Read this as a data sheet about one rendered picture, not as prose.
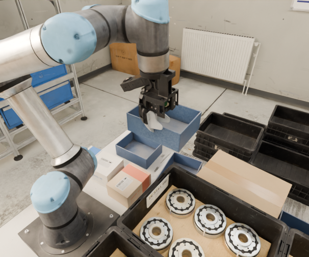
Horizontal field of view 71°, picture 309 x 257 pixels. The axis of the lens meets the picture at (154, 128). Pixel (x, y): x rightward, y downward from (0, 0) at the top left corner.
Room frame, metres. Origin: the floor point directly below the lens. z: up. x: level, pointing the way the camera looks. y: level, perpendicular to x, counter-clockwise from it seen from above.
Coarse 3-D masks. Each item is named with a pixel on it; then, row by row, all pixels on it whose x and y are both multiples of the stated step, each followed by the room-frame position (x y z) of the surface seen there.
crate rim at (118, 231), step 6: (114, 228) 0.32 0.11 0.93; (108, 234) 0.30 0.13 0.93; (120, 234) 0.30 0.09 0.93; (126, 234) 0.30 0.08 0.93; (102, 240) 0.29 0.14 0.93; (126, 240) 0.29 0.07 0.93; (132, 240) 0.29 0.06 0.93; (96, 246) 0.27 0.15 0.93; (132, 246) 0.27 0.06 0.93; (138, 246) 0.27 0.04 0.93; (90, 252) 0.25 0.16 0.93; (144, 252) 0.25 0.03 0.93
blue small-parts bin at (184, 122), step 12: (180, 108) 0.65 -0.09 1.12; (192, 108) 0.63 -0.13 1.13; (132, 120) 0.58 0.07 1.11; (180, 120) 0.65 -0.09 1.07; (192, 120) 0.55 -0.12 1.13; (144, 132) 0.55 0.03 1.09; (156, 132) 0.53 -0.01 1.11; (168, 132) 0.51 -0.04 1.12; (180, 132) 0.58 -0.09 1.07; (192, 132) 0.56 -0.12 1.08; (168, 144) 0.50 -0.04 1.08; (180, 144) 0.49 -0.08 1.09
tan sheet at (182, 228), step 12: (168, 192) 0.51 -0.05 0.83; (156, 204) 0.46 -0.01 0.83; (156, 216) 0.42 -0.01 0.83; (168, 216) 0.42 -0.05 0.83; (192, 216) 0.42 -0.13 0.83; (180, 228) 0.37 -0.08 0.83; (192, 228) 0.37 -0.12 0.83; (204, 240) 0.33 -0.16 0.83; (216, 240) 0.33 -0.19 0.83; (240, 240) 0.33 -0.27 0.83; (264, 240) 0.33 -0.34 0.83; (204, 252) 0.30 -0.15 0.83; (216, 252) 0.30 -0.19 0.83; (264, 252) 0.30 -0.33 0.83
